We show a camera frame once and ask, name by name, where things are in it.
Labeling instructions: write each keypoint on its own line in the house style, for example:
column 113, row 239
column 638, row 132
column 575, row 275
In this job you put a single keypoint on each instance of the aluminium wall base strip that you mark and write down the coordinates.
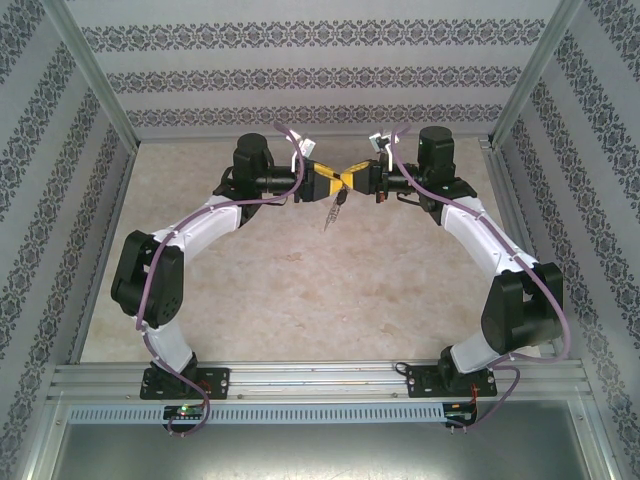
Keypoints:
column 315, row 138

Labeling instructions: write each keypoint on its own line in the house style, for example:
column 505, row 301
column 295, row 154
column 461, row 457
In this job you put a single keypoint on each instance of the grey metal panel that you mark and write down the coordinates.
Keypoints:
column 320, row 455

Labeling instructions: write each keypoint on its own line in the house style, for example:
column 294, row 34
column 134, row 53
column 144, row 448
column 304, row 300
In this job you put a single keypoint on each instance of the aluminium frame post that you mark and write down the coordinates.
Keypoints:
column 96, row 75
column 534, row 75

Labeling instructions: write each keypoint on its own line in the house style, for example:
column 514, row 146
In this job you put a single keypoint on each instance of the white right camera bracket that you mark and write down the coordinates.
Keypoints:
column 386, row 159

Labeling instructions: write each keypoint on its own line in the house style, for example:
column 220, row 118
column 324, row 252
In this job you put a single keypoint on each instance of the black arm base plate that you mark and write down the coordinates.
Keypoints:
column 425, row 382
column 217, row 382

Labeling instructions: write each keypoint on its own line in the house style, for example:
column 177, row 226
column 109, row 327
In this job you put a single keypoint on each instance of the aluminium side rail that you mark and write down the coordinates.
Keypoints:
column 510, row 200

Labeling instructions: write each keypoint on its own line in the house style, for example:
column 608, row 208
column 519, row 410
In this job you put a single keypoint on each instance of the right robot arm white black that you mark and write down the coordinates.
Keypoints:
column 480, row 230

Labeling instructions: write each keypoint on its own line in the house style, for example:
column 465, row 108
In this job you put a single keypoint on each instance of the small circuit board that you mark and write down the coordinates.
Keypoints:
column 460, row 414
column 182, row 411

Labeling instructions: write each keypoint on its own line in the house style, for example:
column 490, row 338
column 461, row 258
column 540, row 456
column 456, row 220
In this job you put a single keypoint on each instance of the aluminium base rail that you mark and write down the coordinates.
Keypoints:
column 320, row 380

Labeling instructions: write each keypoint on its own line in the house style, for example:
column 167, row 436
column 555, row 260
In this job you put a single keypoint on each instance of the small key with black head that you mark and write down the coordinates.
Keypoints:
column 341, row 197

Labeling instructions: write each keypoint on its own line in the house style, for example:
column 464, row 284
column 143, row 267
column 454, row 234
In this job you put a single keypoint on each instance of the white camera bracket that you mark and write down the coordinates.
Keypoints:
column 302, row 162
column 386, row 159

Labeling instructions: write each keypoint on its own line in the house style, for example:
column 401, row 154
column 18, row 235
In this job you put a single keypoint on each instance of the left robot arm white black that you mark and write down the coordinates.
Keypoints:
column 205, row 220

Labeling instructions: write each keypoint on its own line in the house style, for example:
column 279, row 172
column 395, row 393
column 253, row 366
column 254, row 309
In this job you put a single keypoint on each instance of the aluminium frame bar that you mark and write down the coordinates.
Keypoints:
column 597, row 440
column 40, row 440

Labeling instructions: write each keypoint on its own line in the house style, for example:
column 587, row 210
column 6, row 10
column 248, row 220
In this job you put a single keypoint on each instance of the white left camera bracket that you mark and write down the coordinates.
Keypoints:
column 302, row 162

